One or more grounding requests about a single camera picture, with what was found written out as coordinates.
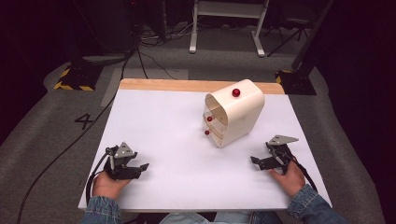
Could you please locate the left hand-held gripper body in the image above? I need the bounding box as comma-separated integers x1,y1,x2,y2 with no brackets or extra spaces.
104,142,141,181

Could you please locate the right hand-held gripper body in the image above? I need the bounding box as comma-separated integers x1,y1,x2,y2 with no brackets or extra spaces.
264,134,300,175

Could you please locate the person's left hand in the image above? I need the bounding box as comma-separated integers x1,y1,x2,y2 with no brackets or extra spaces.
92,171,132,201

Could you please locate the person's right hand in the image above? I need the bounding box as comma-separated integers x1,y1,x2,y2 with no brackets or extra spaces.
268,161,307,198

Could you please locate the white table mat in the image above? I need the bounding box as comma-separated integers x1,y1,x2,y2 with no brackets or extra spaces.
78,88,332,211

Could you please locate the cream mini drawer cabinet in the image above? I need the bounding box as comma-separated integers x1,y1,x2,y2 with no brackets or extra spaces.
203,78,266,149

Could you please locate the cream drawer with red knob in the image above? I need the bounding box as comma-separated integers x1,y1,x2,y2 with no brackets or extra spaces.
203,112,226,131
204,124,226,147

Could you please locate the black stand base hazard tape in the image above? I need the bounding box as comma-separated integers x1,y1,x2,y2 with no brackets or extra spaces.
275,69,318,96
53,63,104,92

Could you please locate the black tripod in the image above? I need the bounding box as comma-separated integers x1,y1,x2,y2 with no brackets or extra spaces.
265,11,313,58

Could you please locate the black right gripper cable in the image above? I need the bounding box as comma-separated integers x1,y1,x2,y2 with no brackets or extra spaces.
284,148,318,193

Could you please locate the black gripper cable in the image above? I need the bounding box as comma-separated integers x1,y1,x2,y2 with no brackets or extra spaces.
85,146,114,206
284,148,318,193

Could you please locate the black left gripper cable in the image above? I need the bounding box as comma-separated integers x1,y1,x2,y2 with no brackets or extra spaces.
85,146,114,206

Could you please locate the long black floor cable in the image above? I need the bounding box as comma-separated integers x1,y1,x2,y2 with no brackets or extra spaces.
16,49,138,224

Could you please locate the thin black floor cable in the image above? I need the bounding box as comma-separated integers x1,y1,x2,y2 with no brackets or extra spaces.
136,49,177,81

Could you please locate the black slanted stand post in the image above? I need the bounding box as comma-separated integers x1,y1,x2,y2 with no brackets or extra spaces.
290,0,336,72

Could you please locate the bundle of floor cables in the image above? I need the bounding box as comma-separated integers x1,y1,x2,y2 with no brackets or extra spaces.
136,22,194,49

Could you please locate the white metal table frame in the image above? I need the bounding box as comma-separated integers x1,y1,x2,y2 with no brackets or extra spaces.
189,0,271,58

